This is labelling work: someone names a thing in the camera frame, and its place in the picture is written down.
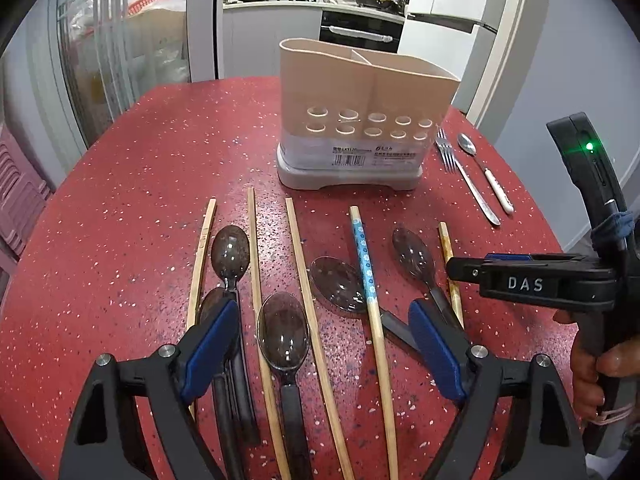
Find brown plastic spoon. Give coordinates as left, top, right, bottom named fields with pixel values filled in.
left=257, top=292, right=314, bottom=479
left=392, top=226, right=463, bottom=330
left=210, top=224, right=260, bottom=446

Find person's right hand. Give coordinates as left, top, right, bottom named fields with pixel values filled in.
left=570, top=330, right=640, bottom=420

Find yellow patterned chopstick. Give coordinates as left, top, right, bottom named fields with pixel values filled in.
left=437, top=221, right=467, bottom=331

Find glass sliding door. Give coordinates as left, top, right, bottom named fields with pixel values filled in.
left=54, top=0, right=191, bottom=146

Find black built-in oven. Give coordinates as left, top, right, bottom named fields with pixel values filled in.
left=319, top=10, right=404, bottom=53

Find silver metal fork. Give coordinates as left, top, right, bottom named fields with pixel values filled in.
left=435, top=128, right=501, bottom=228

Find stacked pink plastic stools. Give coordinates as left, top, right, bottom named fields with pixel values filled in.
left=1, top=122, right=51, bottom=295

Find plain bamboo chopstick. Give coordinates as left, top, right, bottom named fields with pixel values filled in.
left=285, top=197, right=356, bottom=480
left=246, top=186, right=292, bottom=480
left=185, top=197, right=218, bottom=421

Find beige cutlery holder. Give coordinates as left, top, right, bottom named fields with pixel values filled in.
left=277, top=38, right=459, bottom=191

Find white handled metal spoon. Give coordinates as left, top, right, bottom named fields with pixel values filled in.
left=458, top=133, right=515, bottom=216

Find brown plastic spoon sideways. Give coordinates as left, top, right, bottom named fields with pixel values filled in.
left=309, top=256, right=421, bottom=360

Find blue patterned chopstick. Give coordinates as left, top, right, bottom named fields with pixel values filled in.
left=349, top=205, right=399, bottom=480

